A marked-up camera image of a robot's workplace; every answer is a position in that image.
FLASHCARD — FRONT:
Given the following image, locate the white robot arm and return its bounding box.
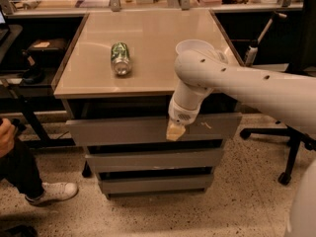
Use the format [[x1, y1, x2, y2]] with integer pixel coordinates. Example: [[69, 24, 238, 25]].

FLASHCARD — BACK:
[[166, 49, 316, 237]]

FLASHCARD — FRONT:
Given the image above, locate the grey drawer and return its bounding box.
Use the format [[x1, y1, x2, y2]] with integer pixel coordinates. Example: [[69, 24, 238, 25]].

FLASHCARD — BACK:
[[97, 173, 214, 197], [66, 113, 242, 146], [86, 148, 224, 173]]

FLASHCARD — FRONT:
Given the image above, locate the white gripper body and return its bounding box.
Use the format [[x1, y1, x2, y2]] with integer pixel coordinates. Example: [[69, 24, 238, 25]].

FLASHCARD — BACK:
[[168, 99, 199, 125]]

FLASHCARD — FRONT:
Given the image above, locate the white handheld tool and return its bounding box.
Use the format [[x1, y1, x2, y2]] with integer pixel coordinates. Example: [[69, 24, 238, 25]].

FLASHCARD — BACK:
[[244, 11, 287, 67]]

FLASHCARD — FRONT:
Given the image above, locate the black office chair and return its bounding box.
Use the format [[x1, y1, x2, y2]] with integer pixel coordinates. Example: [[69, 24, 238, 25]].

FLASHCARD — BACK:
[[240, 0, 316, 186]]

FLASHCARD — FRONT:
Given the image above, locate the grey drawer cabinet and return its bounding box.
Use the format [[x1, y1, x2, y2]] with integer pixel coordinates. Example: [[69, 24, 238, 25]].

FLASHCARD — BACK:
[[50, 9, 256, 200]]

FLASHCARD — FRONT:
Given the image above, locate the black box on shelf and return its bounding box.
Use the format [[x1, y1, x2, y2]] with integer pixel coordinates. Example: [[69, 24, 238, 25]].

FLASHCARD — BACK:
[[27, 39, 68, 53]]

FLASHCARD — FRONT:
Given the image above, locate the person's hand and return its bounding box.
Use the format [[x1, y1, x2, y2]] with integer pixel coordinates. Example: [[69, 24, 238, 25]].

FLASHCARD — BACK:
[[0, 118, 15, 158]]

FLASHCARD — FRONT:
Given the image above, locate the dark trouser leg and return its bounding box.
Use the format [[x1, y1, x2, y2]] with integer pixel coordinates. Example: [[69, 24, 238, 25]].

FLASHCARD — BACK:
[[0, 138, 44, 198]]

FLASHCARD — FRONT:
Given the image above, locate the grey bottom drawer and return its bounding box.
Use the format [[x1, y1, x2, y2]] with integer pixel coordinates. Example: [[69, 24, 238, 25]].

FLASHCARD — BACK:
[[97, 173, 214, 197]]

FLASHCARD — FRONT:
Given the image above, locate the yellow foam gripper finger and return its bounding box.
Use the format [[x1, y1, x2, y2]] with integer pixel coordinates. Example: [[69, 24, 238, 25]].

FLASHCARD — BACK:
[[166, 119, 186, 141]]

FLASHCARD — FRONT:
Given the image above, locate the white bowl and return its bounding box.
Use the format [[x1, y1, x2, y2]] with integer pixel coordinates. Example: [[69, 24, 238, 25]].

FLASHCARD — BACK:
[[176, 39, 214, 54]]

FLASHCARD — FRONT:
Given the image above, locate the green soda can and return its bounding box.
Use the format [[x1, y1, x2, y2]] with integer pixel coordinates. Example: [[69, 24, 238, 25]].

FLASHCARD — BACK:
[[111, 42, 131, 76]]

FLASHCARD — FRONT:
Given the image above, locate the black side desk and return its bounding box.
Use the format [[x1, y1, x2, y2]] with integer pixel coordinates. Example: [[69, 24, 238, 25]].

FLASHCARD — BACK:
[[0, 25, 74, 148]]

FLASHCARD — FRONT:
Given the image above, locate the white sneaker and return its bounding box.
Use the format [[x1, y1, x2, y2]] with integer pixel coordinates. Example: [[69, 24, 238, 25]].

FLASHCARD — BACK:
[[26, 182, 79, 206]]

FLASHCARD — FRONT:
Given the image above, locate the grey top drawer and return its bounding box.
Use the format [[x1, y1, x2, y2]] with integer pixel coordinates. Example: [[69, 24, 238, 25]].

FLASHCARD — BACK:
[[66, 113, 242, 146]]

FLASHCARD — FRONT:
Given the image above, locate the grey middle drawer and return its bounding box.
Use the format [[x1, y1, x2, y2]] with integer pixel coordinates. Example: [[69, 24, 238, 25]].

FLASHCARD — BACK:
[[86, 148, 224, 173]]

